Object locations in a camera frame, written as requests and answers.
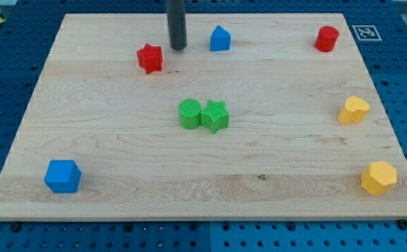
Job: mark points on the yellow hexagon block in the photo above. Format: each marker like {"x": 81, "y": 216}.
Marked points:
{"x": 378, "y": 178}

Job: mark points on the red star block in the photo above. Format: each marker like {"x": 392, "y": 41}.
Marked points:
{"x": 150, "y": 58}

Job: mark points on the yellow heart block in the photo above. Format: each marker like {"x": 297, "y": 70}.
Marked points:
{"x": 353, "y": 110}

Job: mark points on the black board stop screw right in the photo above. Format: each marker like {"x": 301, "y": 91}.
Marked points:
{"x": 402, "y": 224}

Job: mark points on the red cylinder block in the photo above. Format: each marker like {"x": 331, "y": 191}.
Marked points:
{"x": 326, "y": 38}

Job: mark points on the green star block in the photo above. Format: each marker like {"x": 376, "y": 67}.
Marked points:
{"x": 215, "y": 116}

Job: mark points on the blue pentagon house block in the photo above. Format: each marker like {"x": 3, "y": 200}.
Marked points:
{"x": 220, "y": 39}

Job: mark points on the green cylinder block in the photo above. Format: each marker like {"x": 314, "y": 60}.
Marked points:
{"x": 189, "y": 114}

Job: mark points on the black board stop screw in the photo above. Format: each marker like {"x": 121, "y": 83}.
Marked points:
{"x": 402, "y": 224}
{"x": 15, "y": 226}

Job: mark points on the blue cube block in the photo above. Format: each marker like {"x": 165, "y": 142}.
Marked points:
{"x": 62, "y": 176}

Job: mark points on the white fiducial marker tag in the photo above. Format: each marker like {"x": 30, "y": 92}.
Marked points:
{"x": 366, "y": 32}

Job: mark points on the wooden board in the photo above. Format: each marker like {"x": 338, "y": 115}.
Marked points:
{"x": 284, "y": 156}

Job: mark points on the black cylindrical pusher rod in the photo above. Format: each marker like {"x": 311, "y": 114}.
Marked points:
{"x": 175, "y": 12}

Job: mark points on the black board stop screw left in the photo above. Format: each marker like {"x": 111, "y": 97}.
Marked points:
{"x": 15, "y": 226}

